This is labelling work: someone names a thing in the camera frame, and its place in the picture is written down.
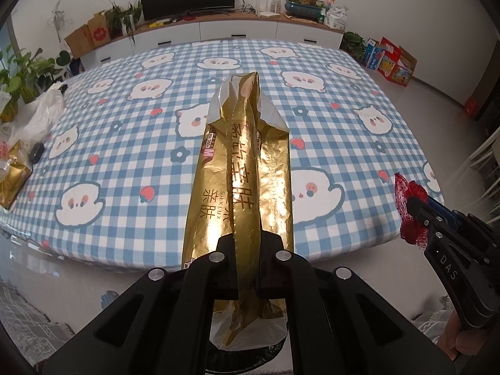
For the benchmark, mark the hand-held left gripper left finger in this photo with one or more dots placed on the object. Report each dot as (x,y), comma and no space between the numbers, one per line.
(224,265)

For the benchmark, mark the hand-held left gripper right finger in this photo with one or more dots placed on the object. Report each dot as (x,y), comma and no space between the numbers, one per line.
(273,269)

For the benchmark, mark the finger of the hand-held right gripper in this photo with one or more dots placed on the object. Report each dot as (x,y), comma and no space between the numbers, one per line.
(422,213)
(445,213)

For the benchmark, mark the red mesh net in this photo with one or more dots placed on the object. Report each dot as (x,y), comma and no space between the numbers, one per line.
(402,195)

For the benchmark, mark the gold foil bag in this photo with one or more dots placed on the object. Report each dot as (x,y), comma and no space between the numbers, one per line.
(242,203)
(13,181)

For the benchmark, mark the black lined waste bin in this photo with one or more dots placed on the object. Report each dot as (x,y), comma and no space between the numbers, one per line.
(254,361)

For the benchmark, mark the person's right hand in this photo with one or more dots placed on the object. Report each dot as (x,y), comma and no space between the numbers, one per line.
(457,340)

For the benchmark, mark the grey patterned rug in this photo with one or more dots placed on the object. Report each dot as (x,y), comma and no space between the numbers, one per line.
(27,320)
(431,322)

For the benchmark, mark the white chair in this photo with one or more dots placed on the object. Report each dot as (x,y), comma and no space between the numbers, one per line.
(486,156)

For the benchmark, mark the red floor item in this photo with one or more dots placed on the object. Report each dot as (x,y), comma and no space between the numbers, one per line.
(472,107)

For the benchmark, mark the blue checked tablecloth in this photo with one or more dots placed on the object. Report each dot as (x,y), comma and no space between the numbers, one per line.
(136,144)

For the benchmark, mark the red colourful toy box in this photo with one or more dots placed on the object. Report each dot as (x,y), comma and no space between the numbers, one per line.
(390,56)

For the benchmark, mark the blue colourful toy box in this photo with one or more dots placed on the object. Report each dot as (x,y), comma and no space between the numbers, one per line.
(375,54)

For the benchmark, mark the small green floor plant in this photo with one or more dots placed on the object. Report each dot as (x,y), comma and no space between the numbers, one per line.
(354,45)

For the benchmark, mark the white sack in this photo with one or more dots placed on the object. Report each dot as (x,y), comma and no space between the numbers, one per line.
(339,17)

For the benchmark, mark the black computer mouse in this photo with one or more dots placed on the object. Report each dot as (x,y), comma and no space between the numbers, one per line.
(37,153)

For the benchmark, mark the spray bottle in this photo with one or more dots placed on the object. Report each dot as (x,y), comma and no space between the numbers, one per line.
(329,6)

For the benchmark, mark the white television cabinet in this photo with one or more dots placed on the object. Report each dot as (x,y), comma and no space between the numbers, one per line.
(234,29)

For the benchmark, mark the bonsai in blue planter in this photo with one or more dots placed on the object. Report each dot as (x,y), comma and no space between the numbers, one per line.
(302,7)

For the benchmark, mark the white plastic bag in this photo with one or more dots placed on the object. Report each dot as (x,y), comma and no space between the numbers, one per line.
(39,113)

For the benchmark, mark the yellow item on cabinet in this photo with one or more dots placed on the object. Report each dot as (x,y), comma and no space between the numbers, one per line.
(156,24)

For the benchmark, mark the white router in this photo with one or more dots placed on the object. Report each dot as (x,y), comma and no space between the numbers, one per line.
(268,13)

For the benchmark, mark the brown paper bag red print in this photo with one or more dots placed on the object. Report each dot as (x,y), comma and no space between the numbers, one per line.
(99,31)

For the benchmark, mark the yellow plant pot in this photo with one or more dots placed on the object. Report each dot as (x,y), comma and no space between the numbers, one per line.
(8,110)

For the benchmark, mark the brown cardboard box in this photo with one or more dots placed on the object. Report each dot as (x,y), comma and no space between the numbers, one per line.
(78,42)

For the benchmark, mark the tall potted plant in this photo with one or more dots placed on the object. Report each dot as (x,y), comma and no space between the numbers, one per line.
(121,17)

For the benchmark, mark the green pothos plant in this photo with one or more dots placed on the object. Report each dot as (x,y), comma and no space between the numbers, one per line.
(23,74)

